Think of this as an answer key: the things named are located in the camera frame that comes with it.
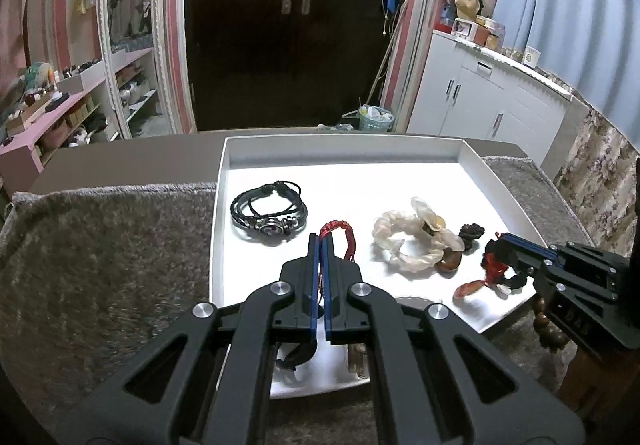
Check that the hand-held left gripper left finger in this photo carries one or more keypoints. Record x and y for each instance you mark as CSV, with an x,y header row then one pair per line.
x,y
306,290

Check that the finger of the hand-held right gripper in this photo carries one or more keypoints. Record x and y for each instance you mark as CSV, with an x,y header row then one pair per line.
x,y
525,245
530,267

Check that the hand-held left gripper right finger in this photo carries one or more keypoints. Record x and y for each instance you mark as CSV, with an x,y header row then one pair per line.
x,y
337,290

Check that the white tray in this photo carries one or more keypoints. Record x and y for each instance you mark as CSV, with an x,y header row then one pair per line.
x,y
300,175

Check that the floral fabric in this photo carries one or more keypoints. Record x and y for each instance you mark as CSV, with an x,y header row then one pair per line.
x,y
595,175

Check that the white cabinet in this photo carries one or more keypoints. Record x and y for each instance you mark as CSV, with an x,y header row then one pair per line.
x,y
475,105

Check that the green plastic basket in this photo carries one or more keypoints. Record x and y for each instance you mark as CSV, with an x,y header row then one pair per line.
x,y
372,120

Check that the grey shaggy mat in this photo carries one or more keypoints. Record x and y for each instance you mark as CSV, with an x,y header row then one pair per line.
x,y
125,250

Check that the white mug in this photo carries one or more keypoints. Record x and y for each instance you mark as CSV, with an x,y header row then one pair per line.
x,y
531,56

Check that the beige jar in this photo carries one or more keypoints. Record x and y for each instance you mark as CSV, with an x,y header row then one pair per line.
x,y
492,35

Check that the dark double door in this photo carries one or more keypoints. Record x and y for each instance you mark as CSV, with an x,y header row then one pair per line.
x,y
250,75

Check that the small white pink box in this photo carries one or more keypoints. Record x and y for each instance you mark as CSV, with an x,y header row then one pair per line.
x,y
462,27

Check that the yellow plush toy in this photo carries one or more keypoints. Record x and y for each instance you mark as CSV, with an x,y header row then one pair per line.
x,y
467,5

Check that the blue curtain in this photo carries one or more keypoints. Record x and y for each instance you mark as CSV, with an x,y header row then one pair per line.
x,y
575,0

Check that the white storage box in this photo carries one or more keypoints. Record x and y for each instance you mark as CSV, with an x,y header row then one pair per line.
x,y
80,77

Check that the pink shelf unit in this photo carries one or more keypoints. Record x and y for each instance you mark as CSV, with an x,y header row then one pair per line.
x,y
30,135

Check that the wooden tray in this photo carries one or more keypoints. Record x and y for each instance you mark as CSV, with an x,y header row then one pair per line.
x,y
30,111

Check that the white framed standing mirror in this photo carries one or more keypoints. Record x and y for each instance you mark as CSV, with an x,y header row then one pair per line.
x,y
135,0

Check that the green white plush toy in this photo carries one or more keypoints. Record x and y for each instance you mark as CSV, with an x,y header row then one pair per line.
x,y
37,75

